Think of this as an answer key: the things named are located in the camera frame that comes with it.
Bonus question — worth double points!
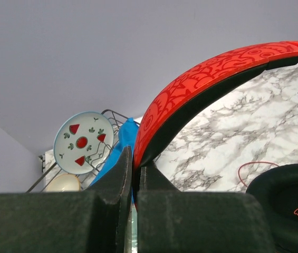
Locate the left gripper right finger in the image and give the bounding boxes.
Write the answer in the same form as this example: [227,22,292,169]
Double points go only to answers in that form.
[136,162,275,252]

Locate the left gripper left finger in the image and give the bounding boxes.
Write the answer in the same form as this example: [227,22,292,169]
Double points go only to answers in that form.
[0,147,132,252]

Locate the red black headphones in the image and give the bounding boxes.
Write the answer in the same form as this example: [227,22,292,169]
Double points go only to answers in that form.
[133,41,298,251]

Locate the cream ceramic bowl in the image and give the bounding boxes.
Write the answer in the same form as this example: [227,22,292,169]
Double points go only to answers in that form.
[45,173,81,192]

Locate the watermelon pattern plate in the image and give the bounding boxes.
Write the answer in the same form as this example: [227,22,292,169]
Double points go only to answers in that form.
[53,112,114,174]

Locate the blue cloth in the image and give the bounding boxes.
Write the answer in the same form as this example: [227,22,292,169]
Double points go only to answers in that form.
[88,117,140,203]

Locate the black wire dish rack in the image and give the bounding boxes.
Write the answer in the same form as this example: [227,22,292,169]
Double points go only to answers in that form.
[27,110,127,193]

